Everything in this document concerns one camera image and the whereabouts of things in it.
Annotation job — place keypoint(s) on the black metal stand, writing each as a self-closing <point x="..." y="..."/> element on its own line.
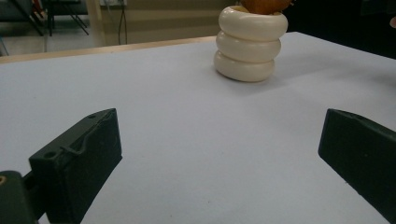
<point x="49" y="15"/>

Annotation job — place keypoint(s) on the white table cover sheet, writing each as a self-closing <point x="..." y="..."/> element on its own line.
<point x="199" y="130"/>

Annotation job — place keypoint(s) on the wooden table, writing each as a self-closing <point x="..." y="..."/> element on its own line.
<point x="102" y="49"/>

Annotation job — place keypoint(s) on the wooden paddle hairbrush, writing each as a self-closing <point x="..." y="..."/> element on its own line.
<point x="264" y="6"/>

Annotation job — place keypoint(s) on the cream ribbed cup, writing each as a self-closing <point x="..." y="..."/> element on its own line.
<point x="249" y="46"/>

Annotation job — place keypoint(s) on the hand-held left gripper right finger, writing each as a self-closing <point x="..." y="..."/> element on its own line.
<point x="361" y="152"/>

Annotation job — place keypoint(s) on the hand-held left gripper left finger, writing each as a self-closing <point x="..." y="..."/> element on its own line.
<point x="77" y="168"/>

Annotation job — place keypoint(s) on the beige wooden partition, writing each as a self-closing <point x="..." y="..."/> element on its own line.
<point x="162" y="18"/>

